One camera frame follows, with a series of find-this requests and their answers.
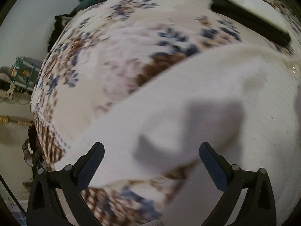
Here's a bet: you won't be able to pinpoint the floral bed blanket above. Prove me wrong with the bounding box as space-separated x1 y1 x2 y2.
31 0 300 225

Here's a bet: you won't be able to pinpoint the green storage rack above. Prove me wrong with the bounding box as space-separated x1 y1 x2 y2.
11 57 43 94

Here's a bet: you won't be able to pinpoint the folded white garment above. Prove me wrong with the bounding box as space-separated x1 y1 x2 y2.
226 0 288 33

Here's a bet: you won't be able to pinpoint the black clothes on chair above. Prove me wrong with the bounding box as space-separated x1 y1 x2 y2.
47 14 72 52

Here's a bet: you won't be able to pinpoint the wooden broom handle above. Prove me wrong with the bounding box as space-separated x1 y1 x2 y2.
0 116 33 126

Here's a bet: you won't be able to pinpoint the folded black garment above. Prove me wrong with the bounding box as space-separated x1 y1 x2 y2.
211 0 291 47

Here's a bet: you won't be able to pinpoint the white knit sweater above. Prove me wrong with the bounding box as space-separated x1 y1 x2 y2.
55 44 300 225

